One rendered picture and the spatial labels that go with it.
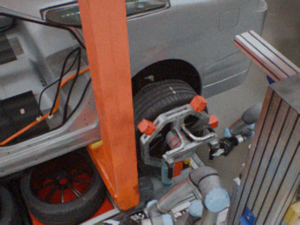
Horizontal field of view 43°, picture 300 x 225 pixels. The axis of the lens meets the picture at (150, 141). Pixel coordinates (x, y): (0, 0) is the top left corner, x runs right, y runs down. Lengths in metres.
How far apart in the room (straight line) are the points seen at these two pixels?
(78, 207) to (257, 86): 2.61
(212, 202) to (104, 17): 0.96
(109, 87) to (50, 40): 1.70
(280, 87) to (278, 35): 4.01
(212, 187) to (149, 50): 1.14
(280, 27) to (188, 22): 3.11
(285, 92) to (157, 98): 1.31
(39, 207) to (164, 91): 1.26
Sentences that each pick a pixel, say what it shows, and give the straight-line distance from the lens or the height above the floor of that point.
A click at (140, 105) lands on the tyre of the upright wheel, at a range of 2.67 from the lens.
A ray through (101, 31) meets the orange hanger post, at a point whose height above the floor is 2.04.
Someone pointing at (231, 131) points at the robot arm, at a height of 1.01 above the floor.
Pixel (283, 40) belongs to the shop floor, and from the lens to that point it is 5.44.
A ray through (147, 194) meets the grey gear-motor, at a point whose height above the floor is 0.34.
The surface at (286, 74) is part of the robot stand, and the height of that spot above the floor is 2.02.
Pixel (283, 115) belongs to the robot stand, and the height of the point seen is 1.97.
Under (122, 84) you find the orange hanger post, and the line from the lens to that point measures 1.94.
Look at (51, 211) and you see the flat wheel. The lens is 2.97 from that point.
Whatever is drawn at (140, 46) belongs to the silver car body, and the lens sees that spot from 2.57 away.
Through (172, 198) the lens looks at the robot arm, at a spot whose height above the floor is 1.26.
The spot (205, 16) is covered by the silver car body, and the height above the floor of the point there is 1.56.
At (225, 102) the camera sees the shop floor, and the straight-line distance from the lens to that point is 4.36.
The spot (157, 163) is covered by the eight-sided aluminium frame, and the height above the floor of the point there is 0.67.
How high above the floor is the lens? 3.00
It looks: 50 degrees down
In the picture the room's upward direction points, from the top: 1 degrees counter-clockwise
